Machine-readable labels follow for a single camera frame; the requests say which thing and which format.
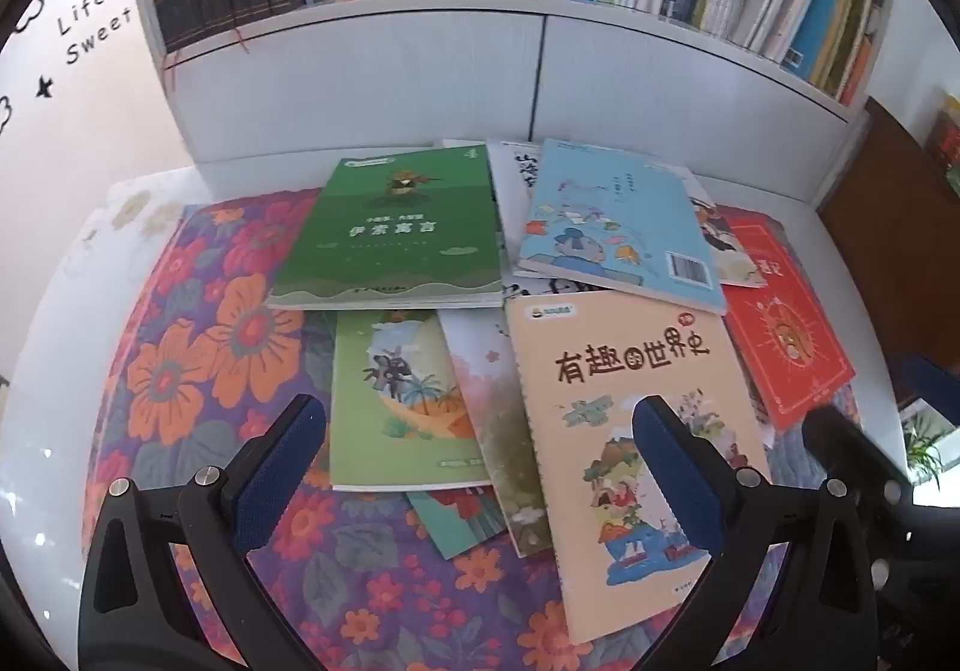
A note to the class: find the red book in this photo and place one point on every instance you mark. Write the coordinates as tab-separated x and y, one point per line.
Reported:
787	341

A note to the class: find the dark green book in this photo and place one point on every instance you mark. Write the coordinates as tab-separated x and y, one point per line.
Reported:
390	229

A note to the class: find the white ink-painting book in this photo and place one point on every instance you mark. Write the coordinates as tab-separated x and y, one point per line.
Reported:
514	191

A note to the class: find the beige book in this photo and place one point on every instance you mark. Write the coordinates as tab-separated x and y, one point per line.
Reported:
600	356

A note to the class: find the brown wooden cabinet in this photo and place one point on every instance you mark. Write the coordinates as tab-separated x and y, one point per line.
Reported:
885	206

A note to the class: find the floral blanket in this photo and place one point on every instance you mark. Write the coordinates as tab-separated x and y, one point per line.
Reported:
225	341

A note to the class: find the light green book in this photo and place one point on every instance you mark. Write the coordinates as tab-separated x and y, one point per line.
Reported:
390	401

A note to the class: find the green potted plant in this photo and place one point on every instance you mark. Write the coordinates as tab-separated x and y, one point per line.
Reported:
924	450

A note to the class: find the light blue book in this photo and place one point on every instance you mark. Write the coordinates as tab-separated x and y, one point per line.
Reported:
600	221

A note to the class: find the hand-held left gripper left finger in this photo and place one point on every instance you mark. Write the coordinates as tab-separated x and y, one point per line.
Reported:
281	461

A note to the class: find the pastel watercolour book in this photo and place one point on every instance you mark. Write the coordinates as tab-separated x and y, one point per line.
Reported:
487	401

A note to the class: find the teal green book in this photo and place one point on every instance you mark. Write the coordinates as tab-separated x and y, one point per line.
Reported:
457	521

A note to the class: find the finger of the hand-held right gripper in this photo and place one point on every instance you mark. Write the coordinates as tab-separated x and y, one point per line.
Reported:
847	446
934	379

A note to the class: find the yellow red snack jar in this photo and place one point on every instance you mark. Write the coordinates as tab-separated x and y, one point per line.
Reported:
946	131

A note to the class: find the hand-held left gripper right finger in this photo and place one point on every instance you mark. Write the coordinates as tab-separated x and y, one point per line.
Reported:
675	468

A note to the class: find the white bookshelf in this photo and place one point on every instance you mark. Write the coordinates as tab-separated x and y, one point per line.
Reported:
420	64

